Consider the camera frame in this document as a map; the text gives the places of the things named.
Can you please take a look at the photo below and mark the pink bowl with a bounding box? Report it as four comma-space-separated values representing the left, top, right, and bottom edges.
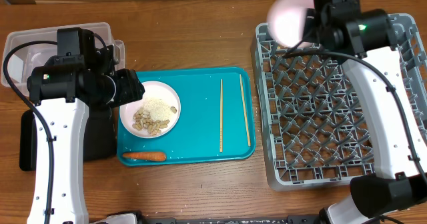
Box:
267, 0, 314, 47

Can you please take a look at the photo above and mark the wooden chopstick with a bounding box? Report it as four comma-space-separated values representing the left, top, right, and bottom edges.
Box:
220, 79, 224, 153
239, 74, 252, 147

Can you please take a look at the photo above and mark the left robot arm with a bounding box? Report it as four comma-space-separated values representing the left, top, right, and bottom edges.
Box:
27, 27, 144, 223

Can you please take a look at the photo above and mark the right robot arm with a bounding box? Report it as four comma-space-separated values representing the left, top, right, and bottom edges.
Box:
304, 0, 426, 223

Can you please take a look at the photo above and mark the grey dishwasher rack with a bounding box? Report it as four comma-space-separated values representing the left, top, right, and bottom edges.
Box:
251, 13, 427, 191

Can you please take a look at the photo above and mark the white round plate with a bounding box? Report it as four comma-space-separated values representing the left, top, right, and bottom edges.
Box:
119, 81, 181, 139

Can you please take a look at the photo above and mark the pile of peanuts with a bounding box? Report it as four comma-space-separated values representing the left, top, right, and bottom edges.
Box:
131, 107, 171, 136

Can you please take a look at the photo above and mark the pile of rice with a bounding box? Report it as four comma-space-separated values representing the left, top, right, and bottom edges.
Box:
142, 98, 173, 121

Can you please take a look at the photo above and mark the black tray bin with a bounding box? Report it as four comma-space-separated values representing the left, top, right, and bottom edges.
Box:
19, 109, 117, 171

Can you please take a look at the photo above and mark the orange carrot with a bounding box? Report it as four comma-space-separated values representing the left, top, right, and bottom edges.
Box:
122, 152, 167, 162

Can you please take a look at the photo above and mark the teal serving tray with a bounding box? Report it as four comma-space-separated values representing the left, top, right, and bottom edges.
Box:
117, 67, 256, 167

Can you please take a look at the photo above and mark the clear plastic bin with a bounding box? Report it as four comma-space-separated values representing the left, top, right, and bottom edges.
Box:
2, 22, 125, 97

